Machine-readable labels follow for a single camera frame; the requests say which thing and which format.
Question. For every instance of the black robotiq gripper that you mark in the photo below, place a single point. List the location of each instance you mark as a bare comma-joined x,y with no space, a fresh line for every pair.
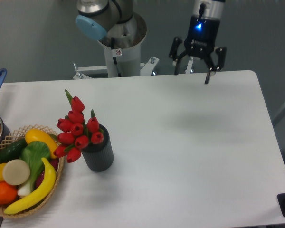
200,42

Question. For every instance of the dark grey ribbed vase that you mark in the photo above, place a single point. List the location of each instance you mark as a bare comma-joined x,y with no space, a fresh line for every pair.
99,157

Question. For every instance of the white metal base frame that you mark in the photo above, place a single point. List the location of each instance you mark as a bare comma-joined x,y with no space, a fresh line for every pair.
146,69

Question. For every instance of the yellow banana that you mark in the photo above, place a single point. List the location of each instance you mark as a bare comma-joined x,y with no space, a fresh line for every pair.
38,194

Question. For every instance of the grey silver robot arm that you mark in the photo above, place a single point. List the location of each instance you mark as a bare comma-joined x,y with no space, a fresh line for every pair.
120,31

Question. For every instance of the green bok choy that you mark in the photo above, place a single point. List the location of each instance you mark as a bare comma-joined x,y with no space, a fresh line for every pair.
32,155

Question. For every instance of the red tulip bouquet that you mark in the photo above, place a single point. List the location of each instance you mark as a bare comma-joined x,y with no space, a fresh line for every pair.
77,132

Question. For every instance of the green cucumber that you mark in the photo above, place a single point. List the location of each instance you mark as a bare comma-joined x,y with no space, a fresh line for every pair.
12,151

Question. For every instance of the beige round disc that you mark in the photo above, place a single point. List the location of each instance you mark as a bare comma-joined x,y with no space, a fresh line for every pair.
16,172

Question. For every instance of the orange fruit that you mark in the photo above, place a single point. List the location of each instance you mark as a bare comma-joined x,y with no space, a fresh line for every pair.
8,193

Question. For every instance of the dark red beet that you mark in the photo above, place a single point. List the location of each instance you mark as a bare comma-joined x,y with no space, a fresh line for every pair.
40,178

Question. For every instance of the woven wicker basket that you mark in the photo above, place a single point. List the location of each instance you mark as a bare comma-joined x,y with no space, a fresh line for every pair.
19,134

